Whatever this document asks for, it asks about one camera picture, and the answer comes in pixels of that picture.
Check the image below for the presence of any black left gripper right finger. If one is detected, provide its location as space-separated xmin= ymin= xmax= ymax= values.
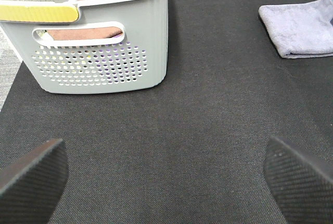
xmin=263 ymin=137 xmax=332 ymax=223

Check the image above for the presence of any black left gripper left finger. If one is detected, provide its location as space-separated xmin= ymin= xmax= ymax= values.
xmin=1 ymin=139 xmax=68 ymax=223

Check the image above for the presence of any lavender grey towel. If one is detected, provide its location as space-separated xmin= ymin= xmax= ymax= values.
xmin=258 ymin=0 xmax=332 ymax=59

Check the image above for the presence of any black fabric table mat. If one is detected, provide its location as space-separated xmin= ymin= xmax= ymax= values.
xmin=1 ymin=0 xmax=332 ymax=223

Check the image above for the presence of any brown towel in basket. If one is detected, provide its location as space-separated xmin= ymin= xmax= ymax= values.
xmin=42 ymin=0 xmax=123 ymax=41

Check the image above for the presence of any grey perforated laundry basket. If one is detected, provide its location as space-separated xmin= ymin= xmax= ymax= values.
xmin=1 ymin=0 xmax=168 ymax=94

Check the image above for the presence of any yellow sponge strip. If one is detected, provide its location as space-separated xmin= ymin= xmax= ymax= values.
xmin=1 ymin=5 xmax=79 ymax=23

